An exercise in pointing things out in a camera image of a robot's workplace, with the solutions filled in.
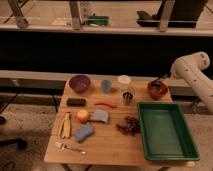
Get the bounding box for silver fork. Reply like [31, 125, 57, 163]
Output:
[55, 142, 87, 155]

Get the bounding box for white cup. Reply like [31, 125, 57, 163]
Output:
[118, 75, 131, 90]

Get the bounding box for green plastic tray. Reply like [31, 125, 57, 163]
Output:
[137, 102, 200, 161]

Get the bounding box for bunch of dark grapes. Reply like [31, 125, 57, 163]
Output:
[116, 116, 140, 136]

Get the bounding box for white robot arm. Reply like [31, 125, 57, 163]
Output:
[170, 52, 213, 114]

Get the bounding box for wooden table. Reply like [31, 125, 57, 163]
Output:
[43, 78, 196, 167]

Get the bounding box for red yellow apple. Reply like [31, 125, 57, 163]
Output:
[77, 109, 90, 123]

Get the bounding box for grey blue sponge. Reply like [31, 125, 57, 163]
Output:
[90, 109, 109, 123]

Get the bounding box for blue cup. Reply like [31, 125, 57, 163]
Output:
[101, 80, 111, 94]

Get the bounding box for black rectangular block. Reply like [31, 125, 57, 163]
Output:
[67, 98, 86, 106]

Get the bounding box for yellow banana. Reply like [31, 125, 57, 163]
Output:
[59, 113, 71, 139]

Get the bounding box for small metal cup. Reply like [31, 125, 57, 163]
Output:
[123, 91, 133, 105]

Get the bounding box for red bowl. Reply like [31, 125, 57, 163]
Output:
[147, 81, 168, 100]

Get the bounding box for blue cloth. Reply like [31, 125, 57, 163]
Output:
[74, 123, 94, 143]

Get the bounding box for green box on shelf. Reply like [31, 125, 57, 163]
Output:
[86, 16, 109, 26]

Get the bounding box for purple bowl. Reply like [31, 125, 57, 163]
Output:
[69, 75, 91, 93]

